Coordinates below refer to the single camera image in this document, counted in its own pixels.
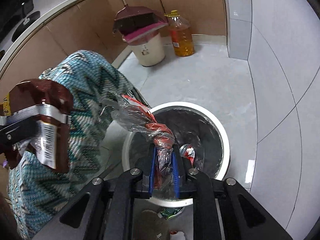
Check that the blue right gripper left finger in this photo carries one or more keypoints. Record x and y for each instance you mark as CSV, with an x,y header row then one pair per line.
x,y
152,155

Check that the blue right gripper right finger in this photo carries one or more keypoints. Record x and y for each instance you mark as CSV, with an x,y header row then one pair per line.
x,y
175,173

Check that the dark red snack package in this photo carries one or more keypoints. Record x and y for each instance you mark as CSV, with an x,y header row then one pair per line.
x,y
50,104

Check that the clear red plastic wrapper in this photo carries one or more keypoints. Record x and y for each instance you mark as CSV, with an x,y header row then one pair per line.
x,y
135,117

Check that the white round trash bin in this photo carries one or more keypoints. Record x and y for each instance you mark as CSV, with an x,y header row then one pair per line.
x,y
192,125

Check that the crushed red soda can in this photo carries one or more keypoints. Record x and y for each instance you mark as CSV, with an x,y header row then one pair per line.
x,y
187,151

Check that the green snack wrapper on floor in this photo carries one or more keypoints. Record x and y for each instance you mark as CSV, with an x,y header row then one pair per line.
x,y
170,212

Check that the blue zigzag knitted cloth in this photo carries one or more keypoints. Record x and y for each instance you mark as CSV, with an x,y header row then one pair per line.
x,y
38,193

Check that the cream plastic bucket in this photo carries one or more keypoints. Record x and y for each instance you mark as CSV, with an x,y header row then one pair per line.
x,y
148,49

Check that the yellow cooking oil bottle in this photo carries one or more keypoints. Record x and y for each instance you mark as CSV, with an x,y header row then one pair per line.
x,y
180,32

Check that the maroon dustpan with broom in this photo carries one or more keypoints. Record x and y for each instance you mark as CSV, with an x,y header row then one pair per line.
x,y
136,22

